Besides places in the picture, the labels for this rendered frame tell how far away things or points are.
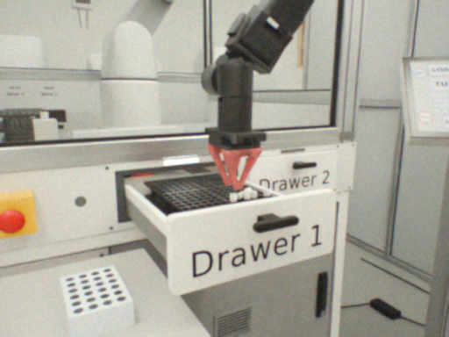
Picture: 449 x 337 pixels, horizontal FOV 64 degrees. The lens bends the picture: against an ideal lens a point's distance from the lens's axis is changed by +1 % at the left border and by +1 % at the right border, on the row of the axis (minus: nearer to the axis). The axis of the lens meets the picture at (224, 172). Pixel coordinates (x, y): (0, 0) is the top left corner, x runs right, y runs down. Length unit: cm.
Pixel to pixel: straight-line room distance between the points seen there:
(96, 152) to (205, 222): 34
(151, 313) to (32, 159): 36
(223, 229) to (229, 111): 19
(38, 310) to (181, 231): 28
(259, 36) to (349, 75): 53
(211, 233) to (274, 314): 67
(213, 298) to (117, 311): 46
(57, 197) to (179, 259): 34
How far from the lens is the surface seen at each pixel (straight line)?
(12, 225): 69
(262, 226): 49
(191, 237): 48
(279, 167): 92
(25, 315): 65
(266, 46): 59
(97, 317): 55
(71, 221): 77
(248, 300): 104
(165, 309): 59
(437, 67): 135
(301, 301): 117
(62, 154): 74
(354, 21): 109
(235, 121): 57
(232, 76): 56
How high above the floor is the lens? 108
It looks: 12 degrees down
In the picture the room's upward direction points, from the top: straight up
